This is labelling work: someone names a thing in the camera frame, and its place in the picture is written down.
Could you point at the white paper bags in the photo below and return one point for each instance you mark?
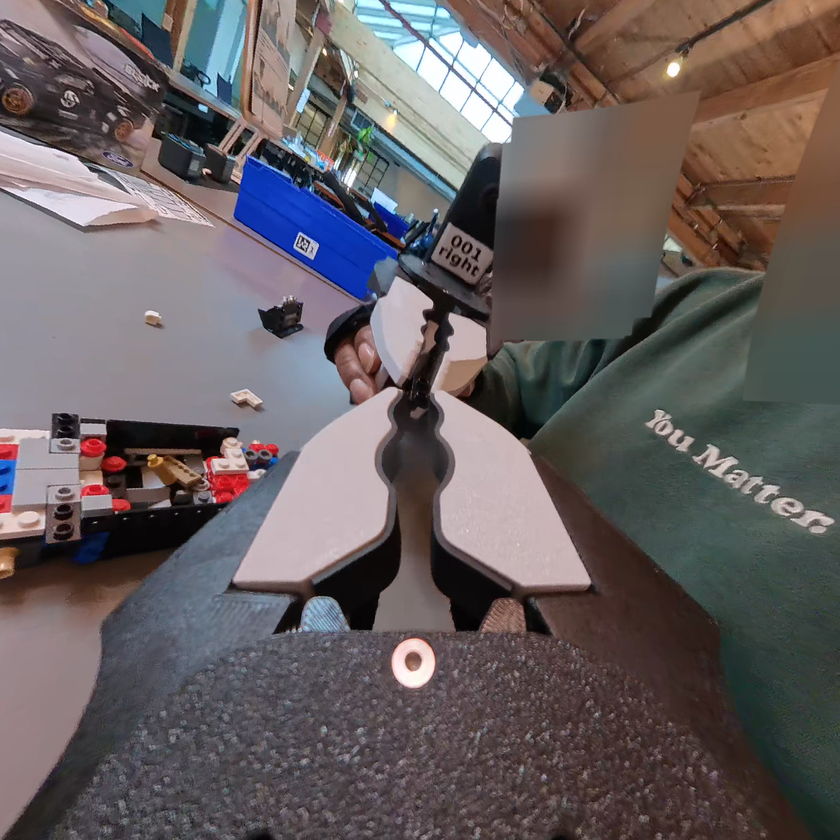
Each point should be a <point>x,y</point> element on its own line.
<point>53,177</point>

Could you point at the lego set box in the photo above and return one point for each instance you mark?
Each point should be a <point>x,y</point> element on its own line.
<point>66,85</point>

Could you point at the person's right hand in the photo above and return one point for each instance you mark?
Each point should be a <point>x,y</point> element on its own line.
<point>357,374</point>

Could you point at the person's green sweatshirt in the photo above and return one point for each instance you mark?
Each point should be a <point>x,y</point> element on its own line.
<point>683,551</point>

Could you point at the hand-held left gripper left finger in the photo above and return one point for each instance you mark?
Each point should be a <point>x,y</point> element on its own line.
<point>315,519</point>

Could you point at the blue bin with white label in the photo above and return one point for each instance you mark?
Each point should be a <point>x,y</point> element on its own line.
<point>302,217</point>

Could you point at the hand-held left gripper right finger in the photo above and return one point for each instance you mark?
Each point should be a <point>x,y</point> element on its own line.
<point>512,519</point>

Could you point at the person's right forearm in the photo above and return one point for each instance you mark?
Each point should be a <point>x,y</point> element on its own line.
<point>525,381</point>

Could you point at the printed white sheet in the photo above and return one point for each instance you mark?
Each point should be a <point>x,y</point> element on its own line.
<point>164,200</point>

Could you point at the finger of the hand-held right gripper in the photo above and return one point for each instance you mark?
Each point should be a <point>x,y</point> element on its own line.
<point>394,328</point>
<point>462,361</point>

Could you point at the hanging ceiling lamp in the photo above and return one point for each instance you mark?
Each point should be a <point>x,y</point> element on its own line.
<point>676,63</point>

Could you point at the partly built lego car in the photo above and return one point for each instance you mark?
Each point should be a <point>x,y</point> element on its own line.
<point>53,466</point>

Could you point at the poster on wooden easel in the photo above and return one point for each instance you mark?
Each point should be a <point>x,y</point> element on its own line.
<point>276,59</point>

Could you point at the small black box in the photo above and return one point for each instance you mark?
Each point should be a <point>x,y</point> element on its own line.
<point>181,158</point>

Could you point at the thin black lego piece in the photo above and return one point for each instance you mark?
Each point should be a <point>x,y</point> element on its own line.
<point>423,387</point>

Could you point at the small white lego piece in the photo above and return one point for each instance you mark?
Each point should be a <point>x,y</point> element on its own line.
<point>246,398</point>

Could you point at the black lego assembly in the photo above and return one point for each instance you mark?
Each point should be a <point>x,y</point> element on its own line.
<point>281,318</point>

